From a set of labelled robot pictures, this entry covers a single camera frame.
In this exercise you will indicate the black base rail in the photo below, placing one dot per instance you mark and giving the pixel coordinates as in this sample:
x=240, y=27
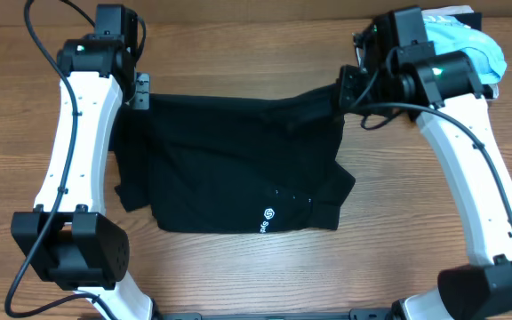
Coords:
x=352, y=314

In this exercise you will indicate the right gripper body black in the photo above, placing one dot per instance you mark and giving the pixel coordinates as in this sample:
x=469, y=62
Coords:
x=359, y=89

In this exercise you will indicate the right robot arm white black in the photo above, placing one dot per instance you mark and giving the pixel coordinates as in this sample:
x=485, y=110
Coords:
x=445, y=98

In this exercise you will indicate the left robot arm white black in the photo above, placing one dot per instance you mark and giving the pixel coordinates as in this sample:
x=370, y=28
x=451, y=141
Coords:
x=66, y=237

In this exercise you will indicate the light blue folded garment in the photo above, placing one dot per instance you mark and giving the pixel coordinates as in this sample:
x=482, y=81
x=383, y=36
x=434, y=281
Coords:
x=482, y=49

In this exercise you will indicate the beige folded garment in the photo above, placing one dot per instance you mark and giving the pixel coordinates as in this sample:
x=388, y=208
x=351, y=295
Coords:
x=453, y=10

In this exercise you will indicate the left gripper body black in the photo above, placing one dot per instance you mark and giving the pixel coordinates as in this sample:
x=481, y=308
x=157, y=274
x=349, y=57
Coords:
x=142, y=92

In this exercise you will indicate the black t-shirt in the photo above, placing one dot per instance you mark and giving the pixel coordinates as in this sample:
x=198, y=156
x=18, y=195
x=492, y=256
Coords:
x=232, y=165

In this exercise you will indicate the black folded garment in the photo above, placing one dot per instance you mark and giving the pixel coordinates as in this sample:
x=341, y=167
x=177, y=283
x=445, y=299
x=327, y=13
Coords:
x=474, y=21

